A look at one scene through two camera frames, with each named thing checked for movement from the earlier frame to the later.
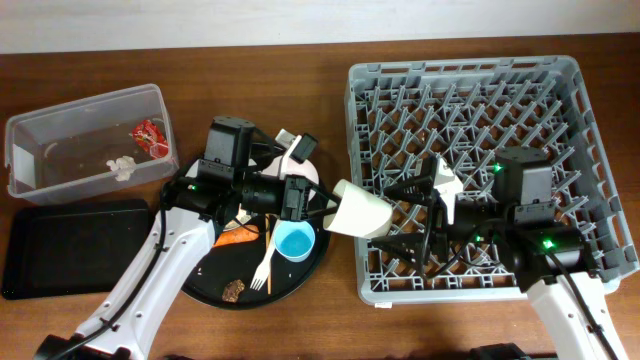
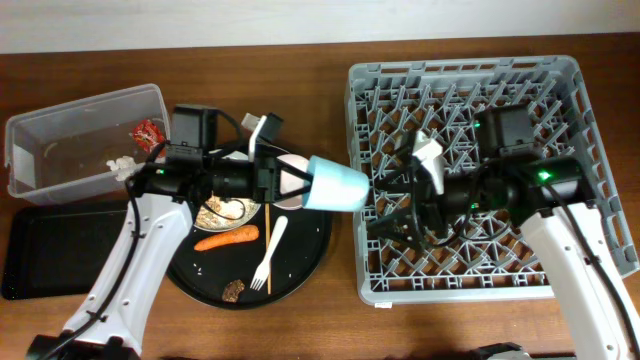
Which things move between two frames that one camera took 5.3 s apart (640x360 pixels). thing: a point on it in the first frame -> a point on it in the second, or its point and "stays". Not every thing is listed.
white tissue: [122, 167] stays
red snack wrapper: [148, 136] stays
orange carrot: [238, 234] stays
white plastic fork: [261, 273] stays
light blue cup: [294, 239] -> [335, 187]
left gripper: [296, 192] -> [267, 173]
